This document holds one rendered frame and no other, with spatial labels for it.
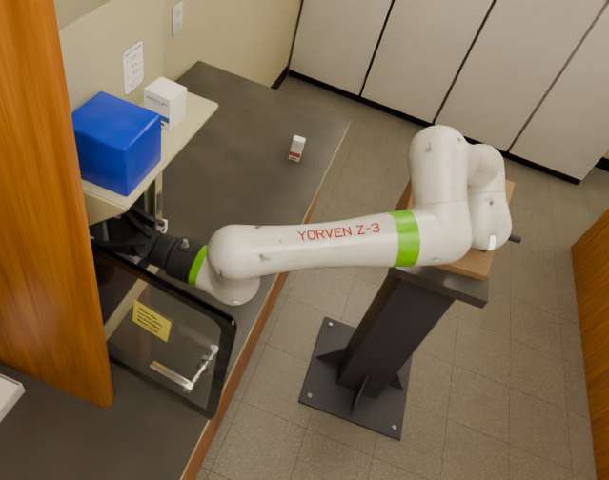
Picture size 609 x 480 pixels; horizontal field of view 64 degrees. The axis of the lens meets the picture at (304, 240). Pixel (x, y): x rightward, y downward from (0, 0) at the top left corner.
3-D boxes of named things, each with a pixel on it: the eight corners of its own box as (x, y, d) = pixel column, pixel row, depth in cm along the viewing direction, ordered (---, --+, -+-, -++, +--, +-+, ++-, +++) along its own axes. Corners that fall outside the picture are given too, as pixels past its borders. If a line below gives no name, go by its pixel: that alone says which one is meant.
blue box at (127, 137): (65, 173, 71) (55, 123, 65) (105, 138, 78) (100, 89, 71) (127, 198, 71) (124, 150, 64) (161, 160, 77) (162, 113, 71)
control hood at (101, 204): (61, 226, 77) (51, 179, 70) (163, 124, 99) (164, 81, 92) (127, 252, 76) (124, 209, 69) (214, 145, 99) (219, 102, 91)
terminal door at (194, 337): (99, 350, 108) (78, 232, 79) (215, 420, 104) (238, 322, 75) (96, 353, 108) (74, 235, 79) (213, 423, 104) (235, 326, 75)
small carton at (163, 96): (144, 119, 83) (143, 88, 79) (161, 106, 87) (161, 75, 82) (169, 130, 83) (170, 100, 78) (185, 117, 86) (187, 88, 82)
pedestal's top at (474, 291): (483, 241, 176) (489, 233, 174) (481, 309, 154) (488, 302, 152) (400, 210, 177) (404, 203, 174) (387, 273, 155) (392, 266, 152)
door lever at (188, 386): (165, 349, 91) (165, 342, 89) (208, 373, 90) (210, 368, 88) (147, 371, 88) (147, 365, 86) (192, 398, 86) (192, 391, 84)
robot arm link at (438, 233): (452, 203, 108) (482, 199, 96) (456, 260, 109) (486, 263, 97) (375, 208, 105) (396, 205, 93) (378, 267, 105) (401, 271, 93)
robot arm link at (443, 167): (506, 143, 137) (459, 114, 92) (510, 200, 138) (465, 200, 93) (459, 150, 144) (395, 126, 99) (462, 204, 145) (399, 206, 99)
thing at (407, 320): (412, 350, 247) (504, 234, 182) (399, 441, 214) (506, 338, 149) (323, 317, 248) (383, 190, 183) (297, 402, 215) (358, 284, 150)
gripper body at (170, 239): (183, 230, 105) (144, 214, 105) (164, 257, 99) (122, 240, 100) (182, 252, 110) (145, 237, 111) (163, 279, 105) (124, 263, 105)
